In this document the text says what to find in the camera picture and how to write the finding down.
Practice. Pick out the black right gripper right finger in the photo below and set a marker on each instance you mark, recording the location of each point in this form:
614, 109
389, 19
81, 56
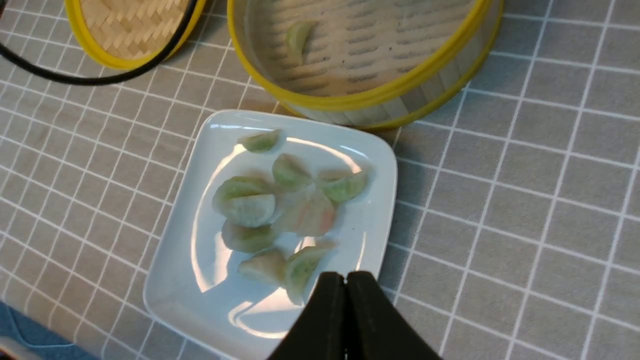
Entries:
375, 330

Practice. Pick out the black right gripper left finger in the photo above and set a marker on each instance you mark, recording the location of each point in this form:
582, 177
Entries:
318, 332

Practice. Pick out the green dumpling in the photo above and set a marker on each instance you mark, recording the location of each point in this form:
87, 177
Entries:
296, 38

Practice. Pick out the green dumpling lower right plate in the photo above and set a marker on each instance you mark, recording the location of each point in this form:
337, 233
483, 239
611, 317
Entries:
300, 267

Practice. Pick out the green dumpling plate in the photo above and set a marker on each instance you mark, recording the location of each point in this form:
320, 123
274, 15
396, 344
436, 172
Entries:
343, 189
289, 175
256, 239
261, 142
300, 267
239, 187

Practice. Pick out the white dumpling bottom plate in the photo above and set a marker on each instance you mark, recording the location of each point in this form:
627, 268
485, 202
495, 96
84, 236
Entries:
266, 267

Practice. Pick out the green dumpling lower middle plate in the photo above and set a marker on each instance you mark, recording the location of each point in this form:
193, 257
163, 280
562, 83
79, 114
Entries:
256, 239

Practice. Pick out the pink dumpling lower left plate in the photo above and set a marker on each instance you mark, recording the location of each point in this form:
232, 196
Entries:
231, 235

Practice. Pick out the white square plate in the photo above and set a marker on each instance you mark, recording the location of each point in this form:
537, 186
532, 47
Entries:
193, 286

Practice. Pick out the green dumpling upper right plate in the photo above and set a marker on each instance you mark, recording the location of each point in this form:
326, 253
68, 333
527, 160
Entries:
343, 189

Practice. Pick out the green dumpling upper middle plate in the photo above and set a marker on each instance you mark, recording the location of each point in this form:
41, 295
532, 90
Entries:
289, 175

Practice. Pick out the green dumpling top left plate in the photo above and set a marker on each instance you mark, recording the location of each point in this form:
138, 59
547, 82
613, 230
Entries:
261, 142

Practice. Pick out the pink dumpling right of pair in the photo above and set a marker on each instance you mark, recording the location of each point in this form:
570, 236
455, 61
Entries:
320, 215

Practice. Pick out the pink dumpling of pair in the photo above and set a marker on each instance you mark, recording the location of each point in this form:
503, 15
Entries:
297, 218
320, 215

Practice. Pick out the pink dumpling left of pair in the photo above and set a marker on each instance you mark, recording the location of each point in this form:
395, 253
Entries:
297, 218

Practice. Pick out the grey checked tablecloth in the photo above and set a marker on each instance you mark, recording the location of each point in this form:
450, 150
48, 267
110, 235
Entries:
516, 230

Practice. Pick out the bamboo steamer basket yellow rim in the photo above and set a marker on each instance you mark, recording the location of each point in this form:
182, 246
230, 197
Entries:
367, 64

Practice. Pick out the woven bamboo steamer lid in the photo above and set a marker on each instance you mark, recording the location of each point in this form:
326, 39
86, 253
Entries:
125, 34

